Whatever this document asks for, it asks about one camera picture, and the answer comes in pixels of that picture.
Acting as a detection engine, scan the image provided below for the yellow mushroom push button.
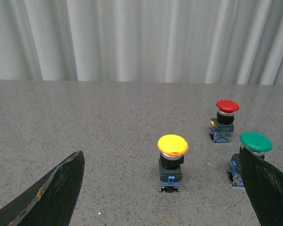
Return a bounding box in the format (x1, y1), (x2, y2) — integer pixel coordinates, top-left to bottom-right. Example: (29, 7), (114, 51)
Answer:
(157, 134), (189, 192)

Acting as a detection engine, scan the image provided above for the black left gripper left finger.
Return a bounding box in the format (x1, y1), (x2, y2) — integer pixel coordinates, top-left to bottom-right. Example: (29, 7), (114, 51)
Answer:
(0, 151), (85, 226)

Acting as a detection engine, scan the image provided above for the red mushroom push button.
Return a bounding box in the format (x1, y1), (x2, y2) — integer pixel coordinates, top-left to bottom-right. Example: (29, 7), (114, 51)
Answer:
(209, 99), (240, 143)

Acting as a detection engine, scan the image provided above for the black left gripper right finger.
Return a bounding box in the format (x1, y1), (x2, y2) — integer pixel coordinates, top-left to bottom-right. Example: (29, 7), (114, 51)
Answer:
(240, 149), (283, 226)

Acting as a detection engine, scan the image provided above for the white pleated curtain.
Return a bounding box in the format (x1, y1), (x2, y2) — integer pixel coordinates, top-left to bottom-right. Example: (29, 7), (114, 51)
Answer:
(0, 0), (283, 85)

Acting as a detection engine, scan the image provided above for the green mushroom push button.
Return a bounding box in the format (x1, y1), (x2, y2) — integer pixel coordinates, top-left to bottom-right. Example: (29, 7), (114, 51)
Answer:
(227, 131), (273, 187)

